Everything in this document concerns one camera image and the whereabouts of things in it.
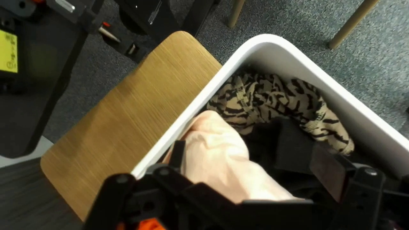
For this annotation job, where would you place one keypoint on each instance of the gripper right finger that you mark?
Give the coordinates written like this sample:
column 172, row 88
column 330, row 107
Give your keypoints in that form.
column 364, row 198

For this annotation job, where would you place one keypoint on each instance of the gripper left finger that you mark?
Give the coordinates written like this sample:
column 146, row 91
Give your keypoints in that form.
column 111, row 201

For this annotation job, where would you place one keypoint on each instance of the white plastic basket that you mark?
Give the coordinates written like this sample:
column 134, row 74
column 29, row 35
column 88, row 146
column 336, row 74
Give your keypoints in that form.
column 351, row 105

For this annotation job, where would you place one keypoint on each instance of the peach cloth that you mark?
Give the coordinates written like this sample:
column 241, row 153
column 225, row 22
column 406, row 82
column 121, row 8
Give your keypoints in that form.
column 220, row 159

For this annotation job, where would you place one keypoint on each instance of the orange cloth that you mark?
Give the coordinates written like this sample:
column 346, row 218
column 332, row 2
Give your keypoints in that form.
column 150, row 225

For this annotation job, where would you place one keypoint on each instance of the black cloth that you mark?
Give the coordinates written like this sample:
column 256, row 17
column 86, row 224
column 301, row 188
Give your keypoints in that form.
column 292, row 143

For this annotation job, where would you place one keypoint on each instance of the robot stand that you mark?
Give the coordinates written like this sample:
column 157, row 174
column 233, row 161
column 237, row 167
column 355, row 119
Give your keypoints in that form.
column 41, row 95

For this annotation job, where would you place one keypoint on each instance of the tiger striped cloth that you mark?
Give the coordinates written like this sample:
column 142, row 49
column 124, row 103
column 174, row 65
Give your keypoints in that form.
column 255, row 99

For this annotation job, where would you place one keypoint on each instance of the black clamp with orange tip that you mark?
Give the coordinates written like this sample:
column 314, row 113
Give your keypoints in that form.
column 116, row 40

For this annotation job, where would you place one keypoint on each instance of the wooden furniture leg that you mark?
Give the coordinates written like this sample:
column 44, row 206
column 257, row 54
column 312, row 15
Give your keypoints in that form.
column 351, row 22
column 235, row 12

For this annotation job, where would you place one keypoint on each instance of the black box with yellow label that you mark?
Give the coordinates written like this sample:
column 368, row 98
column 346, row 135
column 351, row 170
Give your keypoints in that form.
column 8, row 51

